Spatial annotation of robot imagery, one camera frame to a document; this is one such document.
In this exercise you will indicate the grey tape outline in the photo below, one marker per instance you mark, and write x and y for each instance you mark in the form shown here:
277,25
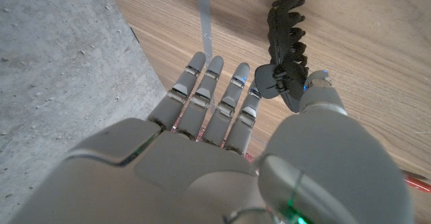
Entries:
204,15

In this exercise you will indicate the black hair claw clip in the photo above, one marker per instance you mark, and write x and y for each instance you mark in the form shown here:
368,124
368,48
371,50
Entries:
286,42

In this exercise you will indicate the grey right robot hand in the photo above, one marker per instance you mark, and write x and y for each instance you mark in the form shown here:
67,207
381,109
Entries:
202,183

